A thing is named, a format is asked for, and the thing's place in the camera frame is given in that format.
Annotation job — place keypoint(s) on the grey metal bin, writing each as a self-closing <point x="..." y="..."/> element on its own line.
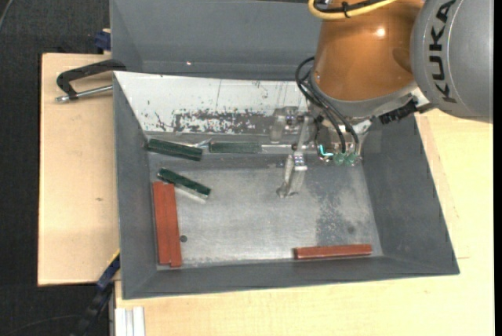
<point x="243" y="216"/>

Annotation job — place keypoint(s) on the red-brown flat block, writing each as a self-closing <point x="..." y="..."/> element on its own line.
<point x="161" y="222"/>
<point x="175" y="232"/>
<point x="332" y="251"/>

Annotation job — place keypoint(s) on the black cylinder on white bracket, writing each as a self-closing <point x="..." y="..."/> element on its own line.
<point x="398" y="112"/>

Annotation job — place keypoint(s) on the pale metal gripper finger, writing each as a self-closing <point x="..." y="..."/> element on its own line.
<point x="277" y="126"/>
<point x="292" y="179"/>

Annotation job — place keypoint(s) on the dark green flat block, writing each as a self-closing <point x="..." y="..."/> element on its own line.
<point x="184" y="182"/>
<point x="174" y="149"/>
<point x="235" y="147"/>

